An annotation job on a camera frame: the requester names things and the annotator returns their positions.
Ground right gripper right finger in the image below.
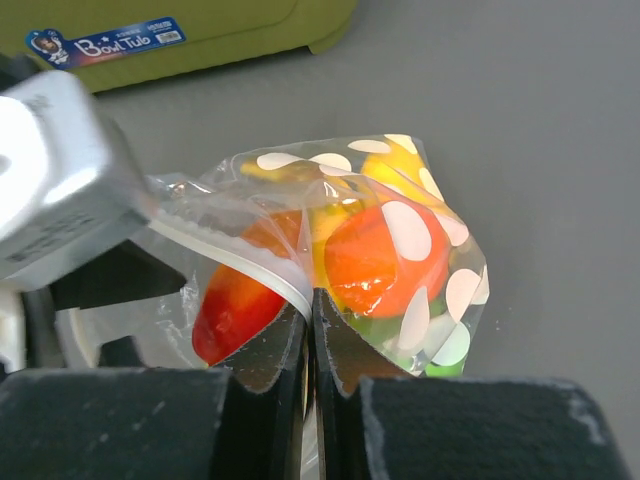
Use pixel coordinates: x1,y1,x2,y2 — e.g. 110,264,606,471
312,289,630,479

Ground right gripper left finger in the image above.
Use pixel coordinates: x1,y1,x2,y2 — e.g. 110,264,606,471
1,307,306,479

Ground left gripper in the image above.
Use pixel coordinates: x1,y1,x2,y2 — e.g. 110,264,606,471
1,240,186,373

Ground fake red mango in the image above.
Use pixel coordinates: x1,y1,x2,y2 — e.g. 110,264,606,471
192,210,302,366

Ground olive green plastic tub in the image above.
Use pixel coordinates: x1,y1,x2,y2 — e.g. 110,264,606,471
1,0,357,92

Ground fake banana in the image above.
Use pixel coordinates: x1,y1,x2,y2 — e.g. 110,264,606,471
233,134,459,248

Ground fake orange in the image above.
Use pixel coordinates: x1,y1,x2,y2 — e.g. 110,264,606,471
324,200,451,318

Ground polka dot zip bag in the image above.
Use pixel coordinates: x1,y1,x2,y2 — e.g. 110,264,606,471
151,133,489,376

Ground fake green fruit in bag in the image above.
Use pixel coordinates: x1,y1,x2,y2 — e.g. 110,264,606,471
345,298,471,376

